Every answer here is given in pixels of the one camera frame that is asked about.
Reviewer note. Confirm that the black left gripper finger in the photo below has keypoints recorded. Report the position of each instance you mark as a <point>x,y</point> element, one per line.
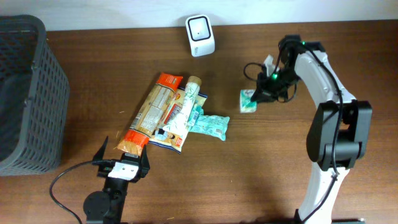
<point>100,153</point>
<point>144,159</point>

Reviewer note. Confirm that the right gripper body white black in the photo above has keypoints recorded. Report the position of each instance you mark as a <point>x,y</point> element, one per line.
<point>274,89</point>

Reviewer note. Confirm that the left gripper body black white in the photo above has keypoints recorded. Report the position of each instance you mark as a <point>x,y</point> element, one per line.
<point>105,170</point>

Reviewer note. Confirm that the small teal tissue box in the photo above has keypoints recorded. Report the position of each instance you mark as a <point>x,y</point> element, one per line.
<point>245,103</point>

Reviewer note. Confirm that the orange spaghetti package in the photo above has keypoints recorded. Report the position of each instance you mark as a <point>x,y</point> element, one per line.
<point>150,114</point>

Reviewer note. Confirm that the teal tissue pouch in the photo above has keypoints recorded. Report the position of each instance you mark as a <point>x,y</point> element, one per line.
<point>211,125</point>

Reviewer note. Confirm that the white green tube beige cap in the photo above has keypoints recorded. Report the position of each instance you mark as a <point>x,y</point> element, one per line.
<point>177,125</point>

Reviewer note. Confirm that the small teal white packet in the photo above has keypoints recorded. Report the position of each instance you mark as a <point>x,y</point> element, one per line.
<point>195,112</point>

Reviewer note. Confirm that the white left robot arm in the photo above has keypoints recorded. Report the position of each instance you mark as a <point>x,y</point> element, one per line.
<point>106,205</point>

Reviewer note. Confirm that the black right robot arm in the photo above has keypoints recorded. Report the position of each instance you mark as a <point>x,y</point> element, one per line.
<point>339,132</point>

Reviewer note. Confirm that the grey plastic mesh basket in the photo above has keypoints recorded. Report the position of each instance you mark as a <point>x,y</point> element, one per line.
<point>34,99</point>

